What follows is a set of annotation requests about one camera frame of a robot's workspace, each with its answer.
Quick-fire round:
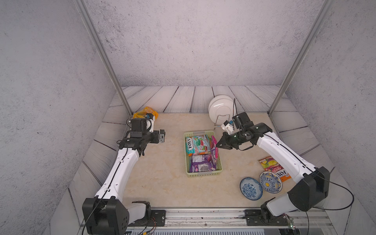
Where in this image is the white plate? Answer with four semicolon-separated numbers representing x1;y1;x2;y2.
208;95;237;123

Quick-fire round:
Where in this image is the aluminium corner post right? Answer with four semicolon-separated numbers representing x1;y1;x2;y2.
267;0;334;117

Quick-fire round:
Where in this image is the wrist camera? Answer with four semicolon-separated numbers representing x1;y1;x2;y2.
146;113;155;133
221;120;235;135

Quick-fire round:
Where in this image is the aluminium corner post left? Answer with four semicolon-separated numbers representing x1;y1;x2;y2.
73;0;133;116

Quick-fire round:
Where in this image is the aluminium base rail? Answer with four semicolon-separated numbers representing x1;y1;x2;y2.
125;208;337;235

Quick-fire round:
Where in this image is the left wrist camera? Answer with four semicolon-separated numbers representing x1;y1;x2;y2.
146;113;155;133

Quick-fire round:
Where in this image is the teal red Fox's fruits bag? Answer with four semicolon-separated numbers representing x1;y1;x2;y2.
185;135;211;154

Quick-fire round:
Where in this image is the aluminium corner post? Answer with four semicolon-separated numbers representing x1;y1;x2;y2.
267;0;334;117
73;0;133;116

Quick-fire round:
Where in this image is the purple Fox's berries bag back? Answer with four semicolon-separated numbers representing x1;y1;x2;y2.
189;154;216;173

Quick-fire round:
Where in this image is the yellow orange candy bag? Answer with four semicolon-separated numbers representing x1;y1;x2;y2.
133;106;159;119

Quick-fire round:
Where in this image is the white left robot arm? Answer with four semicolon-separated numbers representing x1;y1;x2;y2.
82;113;165;235

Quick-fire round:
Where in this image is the blue yellow patterned plate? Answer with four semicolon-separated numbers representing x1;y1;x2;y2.
259;171;283;194

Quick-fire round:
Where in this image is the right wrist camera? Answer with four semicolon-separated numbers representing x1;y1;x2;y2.
221;120;235;135

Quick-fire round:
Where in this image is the blue patterned bowl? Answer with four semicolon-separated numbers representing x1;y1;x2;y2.
240;177;263;201

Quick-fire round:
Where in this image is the metal wire plate rack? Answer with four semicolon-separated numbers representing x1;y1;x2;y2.
214;114;230;129

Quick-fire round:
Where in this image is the pink Fox's berries candy bag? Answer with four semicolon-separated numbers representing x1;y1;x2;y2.
210;135;218;168

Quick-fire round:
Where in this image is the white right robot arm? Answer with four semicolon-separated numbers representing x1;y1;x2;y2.
217;112;330;221

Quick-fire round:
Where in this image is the pink yellow Fox's candy bag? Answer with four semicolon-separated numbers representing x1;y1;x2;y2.
188;149;211;156

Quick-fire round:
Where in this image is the orange Fox's fruits candy bag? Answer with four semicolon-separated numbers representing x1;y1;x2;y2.
259;156;291;182

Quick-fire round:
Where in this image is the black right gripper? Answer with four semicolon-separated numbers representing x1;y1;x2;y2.
215;131;245;150

